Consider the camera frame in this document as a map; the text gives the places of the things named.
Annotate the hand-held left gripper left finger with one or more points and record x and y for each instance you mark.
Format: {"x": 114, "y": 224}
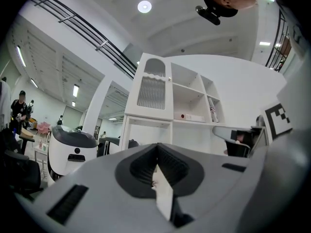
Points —
{"x": 102, "y": 203}

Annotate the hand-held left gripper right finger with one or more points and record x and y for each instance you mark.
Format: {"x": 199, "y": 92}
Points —
{"x": 213, "y": 193}

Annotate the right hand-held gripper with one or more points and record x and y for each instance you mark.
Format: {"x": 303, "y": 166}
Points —
{"x": 286, "y": 173}

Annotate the white cabinet door ribbed glass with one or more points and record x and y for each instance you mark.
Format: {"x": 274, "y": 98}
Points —
{"x": 150, "y": 91}

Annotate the white open shelf cabinet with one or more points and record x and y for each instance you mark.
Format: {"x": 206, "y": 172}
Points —
{"x": 194, "y": 105}

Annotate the upright books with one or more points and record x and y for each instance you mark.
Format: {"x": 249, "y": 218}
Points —
{"x": 213, "y": 110}

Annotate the white box with red label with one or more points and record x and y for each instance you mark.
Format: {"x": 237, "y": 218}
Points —
{"x": 189, "y": 117}

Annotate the white trolley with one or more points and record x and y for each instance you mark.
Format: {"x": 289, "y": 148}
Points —
{"x": 41, "y": 152}

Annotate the black office chair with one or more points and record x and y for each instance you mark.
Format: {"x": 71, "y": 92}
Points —
{"x": 17, "y": 169}

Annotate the pink chair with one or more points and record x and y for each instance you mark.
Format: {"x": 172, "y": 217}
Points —
{"x": 43, "y": 127}

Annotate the wooden table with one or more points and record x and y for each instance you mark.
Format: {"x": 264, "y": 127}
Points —
{"x": 27, "y": 136}

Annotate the black balcony railing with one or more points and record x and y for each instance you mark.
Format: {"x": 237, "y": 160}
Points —
{"x": 279, "y": 45}
{"x": 85, "y": 30}

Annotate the rectangular ceiling light panel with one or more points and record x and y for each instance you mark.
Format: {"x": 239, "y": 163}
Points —
{"x": 75, "y": 90}

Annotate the round ceiling lamp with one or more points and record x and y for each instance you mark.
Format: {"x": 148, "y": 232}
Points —
{"x": 144, "y": 6}

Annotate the long ceiling light strip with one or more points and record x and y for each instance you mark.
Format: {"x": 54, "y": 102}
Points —
{"x": 21, "y": 56}

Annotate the black head camera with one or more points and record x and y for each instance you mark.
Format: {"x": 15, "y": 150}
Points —
{"x": 209, "y": 14}

